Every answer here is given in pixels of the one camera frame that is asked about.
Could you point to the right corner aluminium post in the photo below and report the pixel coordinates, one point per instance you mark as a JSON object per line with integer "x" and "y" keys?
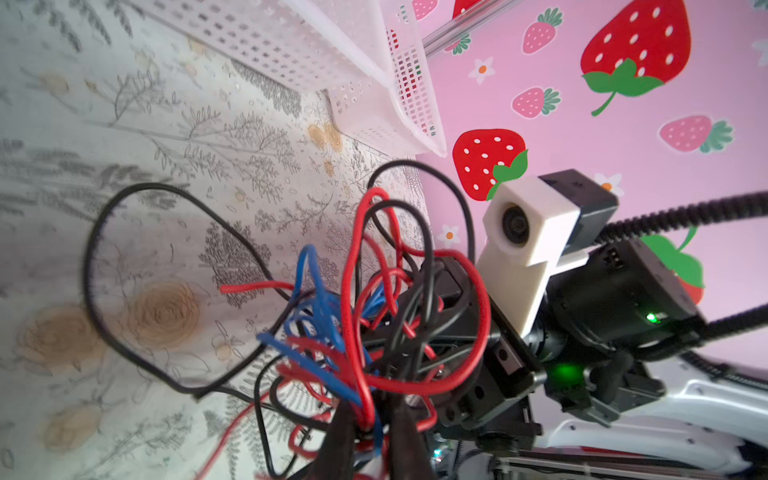
{"x": 477, "y": 16}

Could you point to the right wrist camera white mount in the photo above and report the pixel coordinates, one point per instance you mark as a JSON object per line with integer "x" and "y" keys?
{"x": 539, "y": 227}

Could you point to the right white plastic basket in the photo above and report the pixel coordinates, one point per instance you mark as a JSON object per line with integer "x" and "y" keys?
{"x": 400, "y": 119}

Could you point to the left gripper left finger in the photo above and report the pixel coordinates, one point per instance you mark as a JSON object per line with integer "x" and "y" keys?
{"x": 335, "y": 457}

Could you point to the middle white plastic basket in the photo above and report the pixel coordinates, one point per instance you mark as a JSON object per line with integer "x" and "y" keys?
{"x": 270, "y": 36}

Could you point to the floral table cloth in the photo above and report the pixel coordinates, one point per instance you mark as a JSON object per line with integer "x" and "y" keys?
{"x": 95, "y": 97}

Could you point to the white plastic basket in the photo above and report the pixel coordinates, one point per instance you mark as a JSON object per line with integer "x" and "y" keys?
{"x": 400, "y": 119}
{"x": 270, "y": 36}

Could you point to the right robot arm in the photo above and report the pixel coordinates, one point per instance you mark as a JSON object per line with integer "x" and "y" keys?
{"x": 587, "y": 338}

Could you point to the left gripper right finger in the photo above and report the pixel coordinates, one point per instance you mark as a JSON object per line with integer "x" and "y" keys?
{"x": 408, "y": 457}

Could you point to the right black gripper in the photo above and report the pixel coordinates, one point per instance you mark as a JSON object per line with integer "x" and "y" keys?
{"x": 474, "y": 366}

